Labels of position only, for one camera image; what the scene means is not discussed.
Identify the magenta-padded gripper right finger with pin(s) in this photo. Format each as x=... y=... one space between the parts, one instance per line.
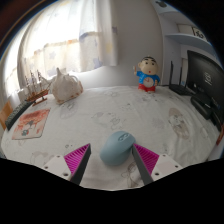
x=148 y=160

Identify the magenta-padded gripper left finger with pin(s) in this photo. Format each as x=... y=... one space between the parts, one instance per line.
x=77 y=159

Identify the light blue computer mouse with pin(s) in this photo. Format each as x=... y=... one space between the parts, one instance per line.
x=116 y=148

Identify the orange printed mouse pad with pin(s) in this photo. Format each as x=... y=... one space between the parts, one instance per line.
x=31 y=123

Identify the white cartoon-print tablecloth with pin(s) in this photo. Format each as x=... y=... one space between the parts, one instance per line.
x=133 y=113

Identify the large white conch shell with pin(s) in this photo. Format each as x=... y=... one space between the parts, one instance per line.
x=66 y=88

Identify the red flat packet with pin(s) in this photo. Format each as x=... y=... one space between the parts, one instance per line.
x=220 y=136

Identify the wooden model sailing ship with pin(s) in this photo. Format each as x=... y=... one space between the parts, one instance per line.
x=37 y=94

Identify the black router with antennas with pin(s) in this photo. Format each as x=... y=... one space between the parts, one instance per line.
x=180 y=89

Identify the cartoon boy figure clock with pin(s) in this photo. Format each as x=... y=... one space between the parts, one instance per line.
x=148 y=78

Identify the wooden chair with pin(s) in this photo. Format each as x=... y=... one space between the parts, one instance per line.
x=4 y=115

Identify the black computer monitor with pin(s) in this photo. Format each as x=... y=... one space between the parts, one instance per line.
x=205 y=78

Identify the white star-print curtain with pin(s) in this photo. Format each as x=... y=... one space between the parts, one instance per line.
x=73 y=40

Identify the white wall shelf unit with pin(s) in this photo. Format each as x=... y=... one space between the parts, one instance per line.
x=186 y=38

